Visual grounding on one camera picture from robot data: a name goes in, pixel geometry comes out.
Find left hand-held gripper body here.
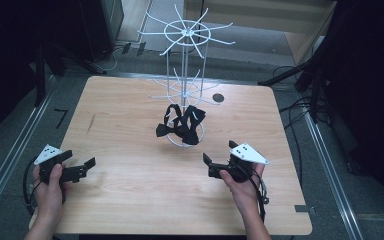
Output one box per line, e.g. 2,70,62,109
33,144,83,184

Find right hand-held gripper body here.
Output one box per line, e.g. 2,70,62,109
208,143,270,184

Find black bow tie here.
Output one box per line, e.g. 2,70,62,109
155,103,184,138
174,105,207,146

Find white wire display rack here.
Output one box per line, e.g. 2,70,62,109
137,3,236,149

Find person's right hand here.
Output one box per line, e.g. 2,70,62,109
219,163,266,215

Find person's left hand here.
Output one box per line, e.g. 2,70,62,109
33,163,67,218

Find grey tape patch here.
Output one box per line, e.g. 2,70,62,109
294,204,316,214

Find black stand legs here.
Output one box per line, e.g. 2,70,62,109
257,59,324,93

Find light wooden board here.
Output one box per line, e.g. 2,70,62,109
183,0,338,65

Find dark cabinet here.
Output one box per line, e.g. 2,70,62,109
76,0,125,63

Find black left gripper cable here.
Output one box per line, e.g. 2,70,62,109
22,155,39,216

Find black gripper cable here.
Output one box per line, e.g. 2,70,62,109
244,164,270,224
22,155,39,216

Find metal floor rail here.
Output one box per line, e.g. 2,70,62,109
0,74,56,231
304,111,364,240

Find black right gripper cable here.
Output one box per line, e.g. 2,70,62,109
244,164,270,224

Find black floor cables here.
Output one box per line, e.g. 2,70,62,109
272,65,318,174

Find black stand frame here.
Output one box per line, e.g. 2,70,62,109
33,39,108,108

